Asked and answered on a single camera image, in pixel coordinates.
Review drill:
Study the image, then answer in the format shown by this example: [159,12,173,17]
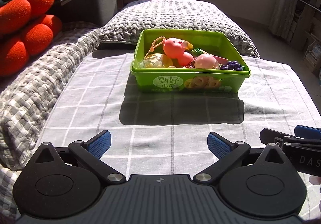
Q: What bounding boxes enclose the yellow toy pumpkin bowl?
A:
[160,54,173,68]

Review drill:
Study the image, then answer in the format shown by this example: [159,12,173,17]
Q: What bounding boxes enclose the clear plastic lens case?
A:
[139,53,164,68]

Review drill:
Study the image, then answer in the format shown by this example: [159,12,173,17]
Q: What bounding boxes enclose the purple toy grapes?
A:
[220,61,245,71]

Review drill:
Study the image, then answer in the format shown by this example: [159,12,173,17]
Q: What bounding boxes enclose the wooden bookshelf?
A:
[287,0,320,76]

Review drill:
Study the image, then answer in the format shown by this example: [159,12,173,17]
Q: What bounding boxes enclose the grey sofa armrest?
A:
[56,0,117,27]

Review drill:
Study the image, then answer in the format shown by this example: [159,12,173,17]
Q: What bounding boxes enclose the orange plush cushion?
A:
[1,0,63,77]

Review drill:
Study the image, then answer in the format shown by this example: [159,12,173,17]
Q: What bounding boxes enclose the pink card box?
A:
[212,55,228,64]

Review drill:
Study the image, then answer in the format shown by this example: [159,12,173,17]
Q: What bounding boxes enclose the pink clear capsule ball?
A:
[194,54,220,69]

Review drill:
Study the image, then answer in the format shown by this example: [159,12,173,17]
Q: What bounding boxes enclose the pink pig squeeze toy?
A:
[143,36,195,66]

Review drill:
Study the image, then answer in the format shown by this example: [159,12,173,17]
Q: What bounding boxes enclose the green plastic cookie box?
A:
[131,29,251,93]

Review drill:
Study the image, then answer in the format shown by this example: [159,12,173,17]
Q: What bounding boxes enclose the grey knitted pillow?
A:
[99,0,260,58]

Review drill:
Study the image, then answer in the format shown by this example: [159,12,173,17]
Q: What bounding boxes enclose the person's right hand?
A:
[309,176,321,185]

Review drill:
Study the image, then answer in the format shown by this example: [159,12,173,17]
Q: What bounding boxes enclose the grey checked blanket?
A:
[1,22,101,220]

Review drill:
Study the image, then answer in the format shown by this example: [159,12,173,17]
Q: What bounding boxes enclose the toy corn cob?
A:
[190,48,208,57]

